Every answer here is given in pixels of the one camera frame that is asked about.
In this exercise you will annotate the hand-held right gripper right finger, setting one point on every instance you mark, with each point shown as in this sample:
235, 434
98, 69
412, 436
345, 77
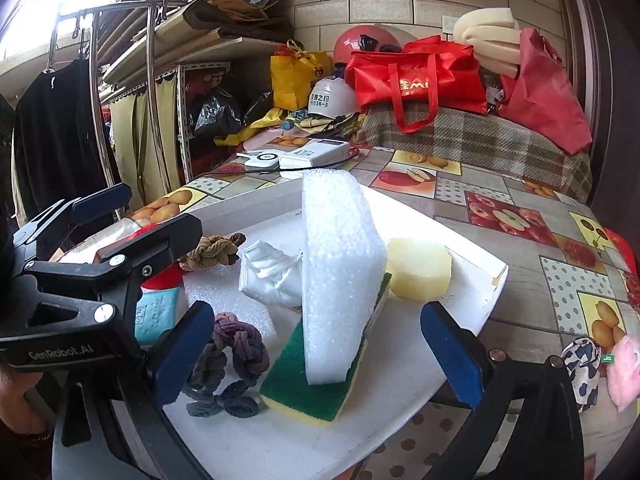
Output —
450, 355

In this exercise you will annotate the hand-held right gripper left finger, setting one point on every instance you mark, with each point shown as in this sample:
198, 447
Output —
185, 355

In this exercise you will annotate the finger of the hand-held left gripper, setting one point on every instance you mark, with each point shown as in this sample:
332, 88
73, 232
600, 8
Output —
165, 237
105, 197

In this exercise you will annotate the teal packet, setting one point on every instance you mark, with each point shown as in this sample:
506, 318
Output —
160, 315

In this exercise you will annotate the thin white foam sheet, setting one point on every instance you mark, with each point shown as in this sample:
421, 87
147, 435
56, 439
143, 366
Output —
215, 290

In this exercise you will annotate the yellow round sponge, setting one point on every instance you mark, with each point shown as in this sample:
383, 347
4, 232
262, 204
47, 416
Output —
417, 270

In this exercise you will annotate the white cloth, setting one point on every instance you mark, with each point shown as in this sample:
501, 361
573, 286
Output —
265, 280

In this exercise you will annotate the green and yellow sponge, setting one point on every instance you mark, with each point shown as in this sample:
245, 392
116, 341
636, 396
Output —
290, 385

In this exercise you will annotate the white cardboard box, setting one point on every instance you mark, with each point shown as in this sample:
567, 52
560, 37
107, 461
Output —
250, 450

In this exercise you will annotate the white foam block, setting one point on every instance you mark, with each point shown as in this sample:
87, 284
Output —
340, 270

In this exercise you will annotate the person's left hand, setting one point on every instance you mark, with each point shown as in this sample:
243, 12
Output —
17, 400

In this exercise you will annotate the beige curtain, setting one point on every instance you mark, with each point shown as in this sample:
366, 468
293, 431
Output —
130, 150

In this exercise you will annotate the black hanging garment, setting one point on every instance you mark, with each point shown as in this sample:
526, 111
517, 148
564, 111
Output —
55, 135

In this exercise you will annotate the white charger device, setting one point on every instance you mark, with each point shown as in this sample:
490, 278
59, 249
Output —
262, 161

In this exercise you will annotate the black and white scrunchie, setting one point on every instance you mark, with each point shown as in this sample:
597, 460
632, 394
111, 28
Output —
580, 375

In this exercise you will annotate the black plastic bag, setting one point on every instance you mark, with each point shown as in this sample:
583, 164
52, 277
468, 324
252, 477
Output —
215, 110

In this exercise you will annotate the yellow cloth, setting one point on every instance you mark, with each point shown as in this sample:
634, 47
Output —
255, 127

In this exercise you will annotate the metal clothes rack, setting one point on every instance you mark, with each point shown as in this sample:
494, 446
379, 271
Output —
94, 50

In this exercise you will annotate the white power bank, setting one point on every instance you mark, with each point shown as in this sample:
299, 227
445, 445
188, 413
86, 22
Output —
315, 152

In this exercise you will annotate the wooden shelf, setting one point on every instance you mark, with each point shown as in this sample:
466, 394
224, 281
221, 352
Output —
165, 30

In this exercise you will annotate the pink plush piece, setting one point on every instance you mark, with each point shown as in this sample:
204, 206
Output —
627, 370

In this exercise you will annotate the red cloth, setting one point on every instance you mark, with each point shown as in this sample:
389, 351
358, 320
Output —
620, 250

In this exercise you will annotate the yellow shopping bag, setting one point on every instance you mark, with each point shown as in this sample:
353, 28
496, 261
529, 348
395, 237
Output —
292, 80

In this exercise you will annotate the plaid cloth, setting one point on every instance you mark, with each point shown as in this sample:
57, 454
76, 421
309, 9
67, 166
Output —
475, 140

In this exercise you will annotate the white helmet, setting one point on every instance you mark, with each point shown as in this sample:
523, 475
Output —
332, 97

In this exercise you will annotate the brown bag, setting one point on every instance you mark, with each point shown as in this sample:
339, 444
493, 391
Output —
225, 10

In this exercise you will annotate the pink helmet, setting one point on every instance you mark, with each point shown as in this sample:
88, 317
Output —
350, 45

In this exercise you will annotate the red nonwoven bag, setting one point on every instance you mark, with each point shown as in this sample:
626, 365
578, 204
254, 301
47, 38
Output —
540, 90

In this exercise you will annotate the red tote bag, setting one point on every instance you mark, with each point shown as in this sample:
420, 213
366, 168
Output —
425, 75

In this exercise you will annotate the cream foam sheets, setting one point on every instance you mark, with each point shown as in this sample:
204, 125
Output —
485, 35

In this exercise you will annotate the wall switch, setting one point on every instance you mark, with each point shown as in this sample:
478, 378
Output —
449, 22

